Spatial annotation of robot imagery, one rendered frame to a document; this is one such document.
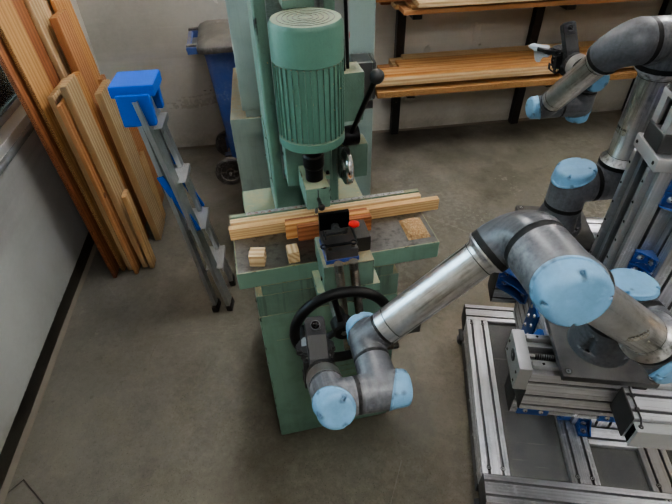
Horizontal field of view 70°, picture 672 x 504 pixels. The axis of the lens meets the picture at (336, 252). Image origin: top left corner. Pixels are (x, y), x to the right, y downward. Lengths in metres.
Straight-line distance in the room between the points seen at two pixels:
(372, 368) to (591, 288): 0.42
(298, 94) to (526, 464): 1.39
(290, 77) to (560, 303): 0.76
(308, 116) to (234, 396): 1.36
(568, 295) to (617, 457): 1.23
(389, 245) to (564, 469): 0.97
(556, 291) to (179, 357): 1.89
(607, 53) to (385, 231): 0.74
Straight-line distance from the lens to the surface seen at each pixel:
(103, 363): 2.52
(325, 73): 1.20
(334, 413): 0.92
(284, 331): 1.57
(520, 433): 1.93
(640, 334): 1.08
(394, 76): 3.38
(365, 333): 1.02
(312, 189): 1.37
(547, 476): 1.88
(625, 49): 1.49
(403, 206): 1.54
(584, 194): 1.65
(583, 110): 1.86
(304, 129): 1.24
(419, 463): 2.03
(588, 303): 0.86
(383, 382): 0.95
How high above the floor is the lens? 1.82
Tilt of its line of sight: 41 degrees down
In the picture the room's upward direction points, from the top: 2 degrees counter-clockwise
